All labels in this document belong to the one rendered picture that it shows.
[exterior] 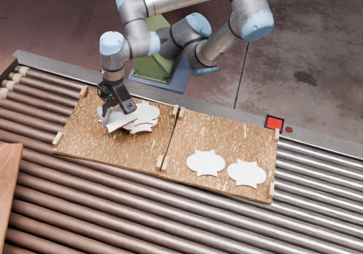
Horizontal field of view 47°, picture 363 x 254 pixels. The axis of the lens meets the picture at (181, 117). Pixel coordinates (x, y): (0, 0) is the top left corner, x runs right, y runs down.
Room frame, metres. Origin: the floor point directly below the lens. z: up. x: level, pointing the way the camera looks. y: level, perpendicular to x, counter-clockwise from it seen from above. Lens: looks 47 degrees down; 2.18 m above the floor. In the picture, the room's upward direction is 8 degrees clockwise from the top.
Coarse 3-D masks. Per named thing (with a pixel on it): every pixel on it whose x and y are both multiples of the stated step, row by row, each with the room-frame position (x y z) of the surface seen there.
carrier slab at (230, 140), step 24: (192, 120) 1.15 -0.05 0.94; (216, 120) 1.17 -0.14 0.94; (192, 144) 1.02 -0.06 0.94; (216, 144) 1.04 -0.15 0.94; (240, 144) 1.06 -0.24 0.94; (264, 144) 1.07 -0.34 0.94; (168, 168) 0.90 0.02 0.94; (264, 168) 0.96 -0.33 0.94; (240, 192) 0.83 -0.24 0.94; (264, 192) 0.85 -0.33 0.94
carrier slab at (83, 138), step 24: (96, 96) 1.21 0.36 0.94; (72, 120) 1.07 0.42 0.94; (96, 120) 1.08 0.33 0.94; (168, 120) 1.13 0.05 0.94; (72, 144) 0.95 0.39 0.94; (96, 144) 0.96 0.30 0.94; (120, 144) 0.98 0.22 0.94; (144, 144) 0.99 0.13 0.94; (168, 144) 1.01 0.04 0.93; (144, 168) 0.88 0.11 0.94
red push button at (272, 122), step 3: (270, 117) 1.23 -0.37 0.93; (267, 120) 1.21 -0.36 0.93; (270, 120) 1.22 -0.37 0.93; (273, 120) 1.22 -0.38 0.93; (276, 120) 1.22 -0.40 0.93; (279, 120) 1.22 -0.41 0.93; (267, 123) 1.20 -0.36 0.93; (270, 123) 1.20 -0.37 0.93; (273, 123) 1.20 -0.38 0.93; (276, 123) 1.20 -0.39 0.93; (279, 123) 1.20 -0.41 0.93; (270, 126) 1.18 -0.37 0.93; (273, 126) 1.18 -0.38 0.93; (276, 126) 1.18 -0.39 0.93; (279, 126) 1.19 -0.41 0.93; (279, 129) 1.17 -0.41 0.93
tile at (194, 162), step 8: (200, 152) 0.98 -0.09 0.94; (208, 152) 0.99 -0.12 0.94; (192, 160) 0.94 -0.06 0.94; (200, 160) 0.95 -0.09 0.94; (208, 160) 0.95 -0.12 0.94; (216, 160) 0.96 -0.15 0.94; (192, 168) 0.91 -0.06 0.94; (200, 168) 0.91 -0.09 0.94; (208, 168) 0.92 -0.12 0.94; (216, 168) 0.92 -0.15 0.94; (216, 176) 0.88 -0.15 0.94
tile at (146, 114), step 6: (138, 108) 1.14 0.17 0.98; (144, 108) 1.14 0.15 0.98; (150, 108) 1.15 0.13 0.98; (156, 108) 1.15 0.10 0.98; (132, 114) 1.10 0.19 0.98; (138, 114) 1.11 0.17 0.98; (144, 114) 1.11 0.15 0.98; (150, 114) 1.11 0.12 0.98; (156, 114) 1.12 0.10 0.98; (138, 120) 1.08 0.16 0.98; (144, 120) 1.08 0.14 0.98; (150, 120) 1.08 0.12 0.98
